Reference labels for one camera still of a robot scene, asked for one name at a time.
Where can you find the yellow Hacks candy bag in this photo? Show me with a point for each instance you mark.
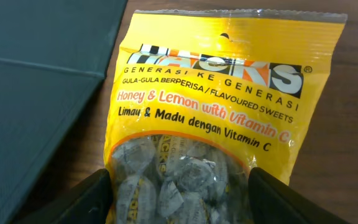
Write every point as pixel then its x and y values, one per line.
pixel 200 98

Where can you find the dark green open box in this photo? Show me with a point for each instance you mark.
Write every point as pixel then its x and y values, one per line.
pixel 53 56

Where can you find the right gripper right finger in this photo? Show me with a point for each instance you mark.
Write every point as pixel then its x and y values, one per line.
pixel 273 202

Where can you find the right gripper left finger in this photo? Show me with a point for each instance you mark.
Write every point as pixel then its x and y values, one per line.
pixel 87 202

